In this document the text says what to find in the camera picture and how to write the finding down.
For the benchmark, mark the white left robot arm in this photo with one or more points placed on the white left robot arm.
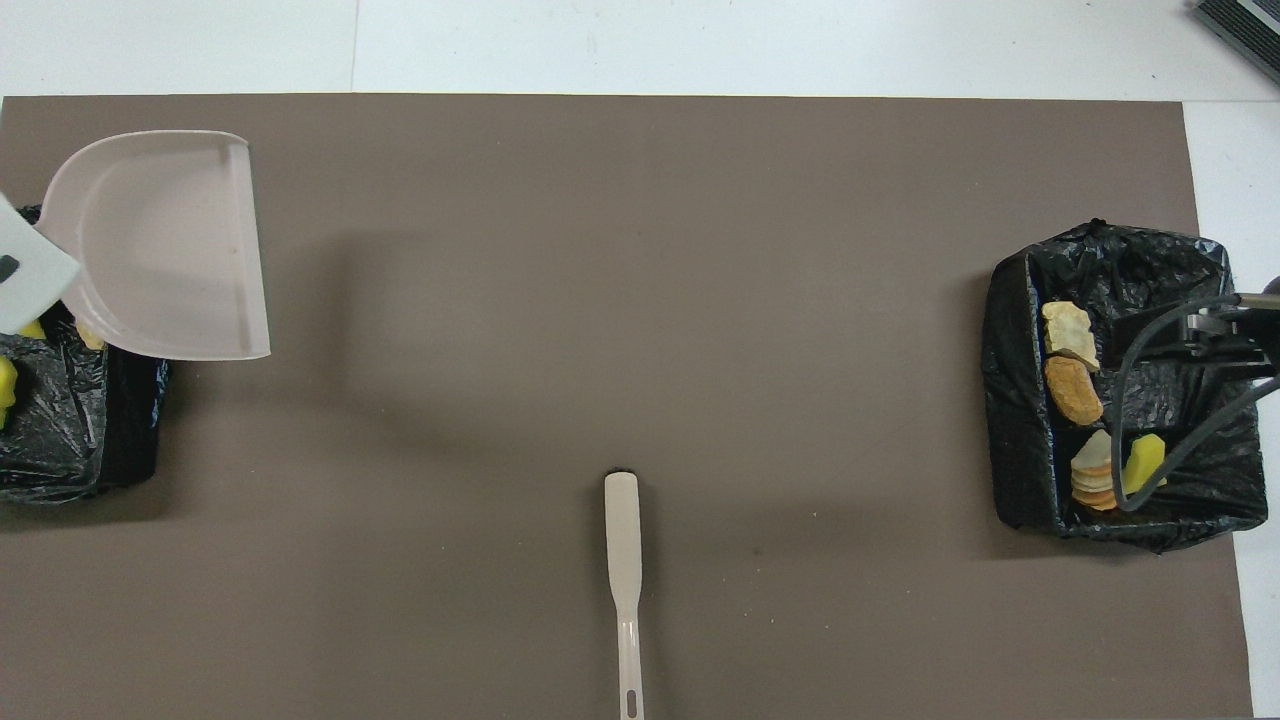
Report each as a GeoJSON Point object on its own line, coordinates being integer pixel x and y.
{"type": "Point", "coordinates": [25, 270]}

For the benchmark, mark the striped croissant piece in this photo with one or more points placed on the striped croissant piece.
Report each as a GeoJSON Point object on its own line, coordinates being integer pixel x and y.
{"type": "Point", "coordinates": [1068, 332]}

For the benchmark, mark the round brown bread roll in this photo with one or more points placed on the round brown bread roll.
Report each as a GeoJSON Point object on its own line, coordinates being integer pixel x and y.
{"type": "Point", "coordinates": [1073, 392]}

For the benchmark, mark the dark ribbed device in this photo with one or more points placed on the dark ribbed device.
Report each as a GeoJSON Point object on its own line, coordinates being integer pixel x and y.
{"type": "Point", "coordinates": [1250, 30]}

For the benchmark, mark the beige plastic dustpan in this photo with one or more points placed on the beige plastic dustpan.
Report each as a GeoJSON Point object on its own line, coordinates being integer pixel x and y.
{"type": "Point", "coordinates": [170, 250]}

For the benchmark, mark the pale bread piece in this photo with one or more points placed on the pale bread piece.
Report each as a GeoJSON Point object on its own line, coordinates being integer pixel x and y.
{"type": "Point", "coordinates": [90, 336]}

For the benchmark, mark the bin with black trash bag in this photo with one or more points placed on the bin with black trash bag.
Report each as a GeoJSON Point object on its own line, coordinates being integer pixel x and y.
{"type": "Point", "coordinates": [80, 430]}
{"type": "Point", "coordinates": [1190, 260]}

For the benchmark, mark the small yellow sponge wedge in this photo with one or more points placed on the small yellow sponge wedge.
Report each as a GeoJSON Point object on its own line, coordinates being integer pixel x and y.
{"type": "Point", "coordinates": [1143, 460]}

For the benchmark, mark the brown table mat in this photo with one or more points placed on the brown table mat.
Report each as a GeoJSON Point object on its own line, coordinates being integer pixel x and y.
{"type": "Point", "coordinates": [640, 300]}

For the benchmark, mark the green and yellow sponge piece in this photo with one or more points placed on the green and yellow sponge piece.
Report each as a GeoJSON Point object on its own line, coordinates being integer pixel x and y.
{"type": "Point", "coordinates": [5, 390]}

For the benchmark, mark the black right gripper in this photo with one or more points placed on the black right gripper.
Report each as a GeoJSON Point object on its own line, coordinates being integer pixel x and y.
{"type": "Point", "coordinates": [1235, 342]}

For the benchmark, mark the beige hand brush black bristles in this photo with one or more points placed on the beige hand brush black bristles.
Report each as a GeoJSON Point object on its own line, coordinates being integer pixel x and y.
{"type": "Point", "coordinates": [622, 540]}

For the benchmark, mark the striped bread chunk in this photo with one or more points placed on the striped bread chunk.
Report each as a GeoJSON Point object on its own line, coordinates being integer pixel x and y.
{"type": "Point", "coordinates": [1092, 475]}

